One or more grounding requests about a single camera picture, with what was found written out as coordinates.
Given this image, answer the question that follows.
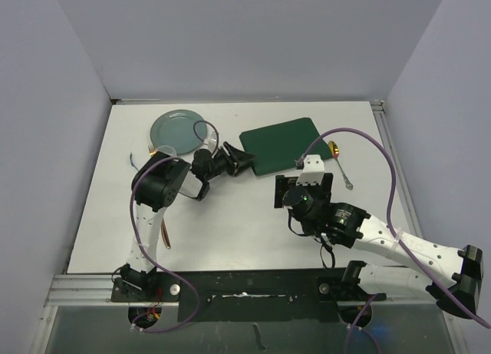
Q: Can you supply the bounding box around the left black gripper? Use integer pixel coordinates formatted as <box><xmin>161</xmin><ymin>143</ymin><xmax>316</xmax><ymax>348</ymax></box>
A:
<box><xmin>204</xmin><ymin>142</ymin><xmax>256</xmax><ymax>181</ymax></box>

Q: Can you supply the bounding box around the dark green placemat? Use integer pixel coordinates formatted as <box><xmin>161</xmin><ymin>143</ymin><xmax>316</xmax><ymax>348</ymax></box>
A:
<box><xmin>239</xmin><ymin>117</ymin><xmax>320</xmax><ymax>177</ymax></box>

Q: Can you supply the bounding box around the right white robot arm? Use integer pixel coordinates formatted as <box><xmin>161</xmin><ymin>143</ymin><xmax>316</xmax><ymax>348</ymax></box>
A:
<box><xmin>274</xmin><ymin>173</ymin><xmax>483</xmax><ymax>319</ymax></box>

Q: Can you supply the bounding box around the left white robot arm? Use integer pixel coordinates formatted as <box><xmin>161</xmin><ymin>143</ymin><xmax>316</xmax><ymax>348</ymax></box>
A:
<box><xmin>120</xmin><ymin>142</ymin><xmax>255</xmax><ymax>301</ymax></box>

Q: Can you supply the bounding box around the gold iridescent spoon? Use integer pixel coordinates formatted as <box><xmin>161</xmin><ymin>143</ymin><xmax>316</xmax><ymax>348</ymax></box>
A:
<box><xmin>327</xmin><ymin>139</ymin><xmax>354</xmax><ymax>188</ymax></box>

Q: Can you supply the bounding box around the teal round plate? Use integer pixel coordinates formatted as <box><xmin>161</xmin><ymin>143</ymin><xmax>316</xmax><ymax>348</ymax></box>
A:
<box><xmin>150</xmin><ymin>110</ymin><xmax>208</xmax><ymax>155</ymax></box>

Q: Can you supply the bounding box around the clear plastic cup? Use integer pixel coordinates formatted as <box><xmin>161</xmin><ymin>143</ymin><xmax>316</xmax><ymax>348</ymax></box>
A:
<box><xmin>156</xmin><ymin>145</ymin><xmax>177</xmax><ymax>157</ymax></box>

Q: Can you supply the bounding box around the blue plastic spoon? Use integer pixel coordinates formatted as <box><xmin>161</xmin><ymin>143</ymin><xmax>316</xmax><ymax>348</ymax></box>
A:
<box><xmin>129</xmin><ymin>152</ymin><xmax>139</xmax><ymax>171</ymax></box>

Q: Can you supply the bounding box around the copper knife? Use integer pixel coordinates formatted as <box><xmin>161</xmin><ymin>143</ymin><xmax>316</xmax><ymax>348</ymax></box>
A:
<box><xmin>160</xmin><ymin>219</ymin><xmax>171</xmax><ymax>250</ymax></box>

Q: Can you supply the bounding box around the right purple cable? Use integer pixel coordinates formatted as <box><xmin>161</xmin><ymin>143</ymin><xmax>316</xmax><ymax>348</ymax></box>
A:
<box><xmin>294</xmin><ymin>127</ymin><xmax>491</xmax><ymax>329</ymax></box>

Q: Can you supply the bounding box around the purple cable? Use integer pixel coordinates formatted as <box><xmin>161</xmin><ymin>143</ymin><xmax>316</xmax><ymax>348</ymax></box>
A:
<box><xmin>294</xmin><ymin>127</ymin><xmax>491</xmax><ymax>329</ymax></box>
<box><xmin>129</xmin><ymin>120</ymin><xmax>220</xmax><ymax>335</ymax></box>

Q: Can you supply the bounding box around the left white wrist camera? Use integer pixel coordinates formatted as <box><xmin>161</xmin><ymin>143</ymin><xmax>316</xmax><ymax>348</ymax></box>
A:
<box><xmin>179</xmin><ymin>171</ymin><xmax>203</xmax><ymax>200</ymax></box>

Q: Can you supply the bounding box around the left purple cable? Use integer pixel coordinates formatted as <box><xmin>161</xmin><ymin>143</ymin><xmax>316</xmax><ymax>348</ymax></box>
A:
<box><xmin>129</xmin><ymin>120</ymin><xmax>220</xmax><ymax>335</ymax></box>

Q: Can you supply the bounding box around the gold fork green handle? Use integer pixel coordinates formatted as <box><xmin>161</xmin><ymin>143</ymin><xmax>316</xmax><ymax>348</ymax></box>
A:
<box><xmin>148</xmin><ymin>146</ymin><xmax>156</xmax><ymax>157</ymax></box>

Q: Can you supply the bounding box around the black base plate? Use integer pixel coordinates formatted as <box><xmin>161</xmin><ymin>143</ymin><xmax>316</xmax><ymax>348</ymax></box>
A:
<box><xmin>110</xmin><ymin>268</ymin><xmax>370</xmax><ymax>323</ymax></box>

